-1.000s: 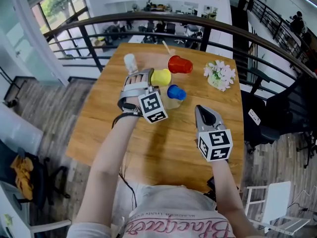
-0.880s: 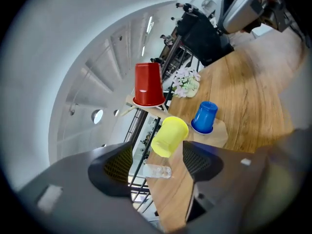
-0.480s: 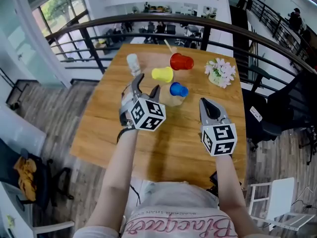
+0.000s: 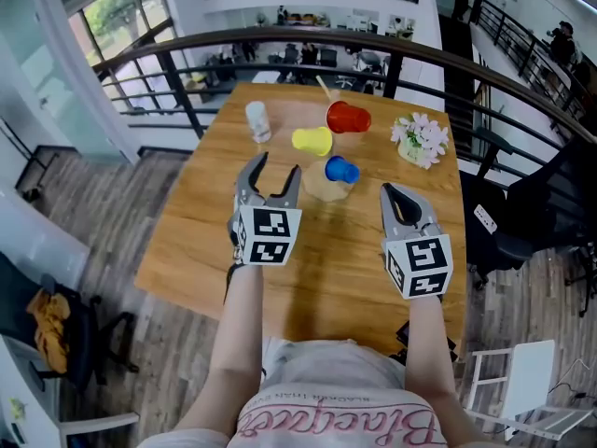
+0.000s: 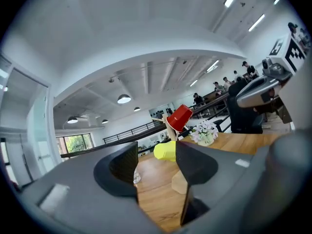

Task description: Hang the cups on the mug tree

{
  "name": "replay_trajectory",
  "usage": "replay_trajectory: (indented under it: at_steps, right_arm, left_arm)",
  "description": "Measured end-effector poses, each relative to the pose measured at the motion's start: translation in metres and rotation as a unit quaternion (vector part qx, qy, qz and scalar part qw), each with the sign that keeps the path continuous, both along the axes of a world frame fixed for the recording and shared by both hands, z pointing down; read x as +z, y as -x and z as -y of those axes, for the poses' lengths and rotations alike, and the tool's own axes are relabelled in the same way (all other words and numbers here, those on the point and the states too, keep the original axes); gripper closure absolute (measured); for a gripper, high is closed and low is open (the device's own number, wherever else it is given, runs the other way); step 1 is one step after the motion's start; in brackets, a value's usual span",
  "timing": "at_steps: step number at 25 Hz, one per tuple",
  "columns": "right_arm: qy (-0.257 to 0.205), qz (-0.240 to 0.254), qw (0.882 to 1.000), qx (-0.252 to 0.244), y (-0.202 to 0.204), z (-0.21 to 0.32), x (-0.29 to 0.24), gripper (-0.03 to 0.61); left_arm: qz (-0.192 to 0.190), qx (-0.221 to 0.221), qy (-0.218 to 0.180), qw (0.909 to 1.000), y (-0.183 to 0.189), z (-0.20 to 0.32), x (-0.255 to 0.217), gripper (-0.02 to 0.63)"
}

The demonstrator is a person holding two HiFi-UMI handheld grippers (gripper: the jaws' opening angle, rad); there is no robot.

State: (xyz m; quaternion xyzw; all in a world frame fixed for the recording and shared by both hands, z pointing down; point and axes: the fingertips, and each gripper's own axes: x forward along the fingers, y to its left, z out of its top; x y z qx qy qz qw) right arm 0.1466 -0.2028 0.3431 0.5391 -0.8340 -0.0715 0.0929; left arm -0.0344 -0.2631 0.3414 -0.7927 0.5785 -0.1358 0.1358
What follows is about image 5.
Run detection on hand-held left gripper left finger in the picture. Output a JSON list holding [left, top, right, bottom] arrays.
[[21, 141, 167, 234]]

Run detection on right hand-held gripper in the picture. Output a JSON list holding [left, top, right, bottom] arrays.
[[235, 34, 307, 109]]

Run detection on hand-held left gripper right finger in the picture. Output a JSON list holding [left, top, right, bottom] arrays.
[[170, 140, 263, 234]]

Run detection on wooden cup tree stand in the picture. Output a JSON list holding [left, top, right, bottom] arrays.
[[151, 113, 193, 195]]

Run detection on yellow plastic cup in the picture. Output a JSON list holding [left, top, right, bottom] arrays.
[[153, 141, 176, 162]]

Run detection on red plastic cup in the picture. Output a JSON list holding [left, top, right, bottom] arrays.
[[166, 104, 194, 133]]

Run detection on black mesh office chair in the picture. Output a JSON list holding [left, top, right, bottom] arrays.
[[228, 78, 264, 134]]

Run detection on person's white printed shirt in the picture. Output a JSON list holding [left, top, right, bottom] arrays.
[[277, 47, 312, 134]]

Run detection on wood-topped black railing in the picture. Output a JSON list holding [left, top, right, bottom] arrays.
[[60, 91, 232, 158]]

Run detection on pink flowers in white pot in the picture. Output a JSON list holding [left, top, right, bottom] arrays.
[[189, 120, 219, 147]]

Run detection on window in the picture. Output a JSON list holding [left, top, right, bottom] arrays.
[[56, 133, 95, 155]]

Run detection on glass partition door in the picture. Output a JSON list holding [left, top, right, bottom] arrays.
[[4, 67, 55, 182]]

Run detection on large black pendant lamp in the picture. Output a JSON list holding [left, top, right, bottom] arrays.
[[117, 94, 132, 104]]

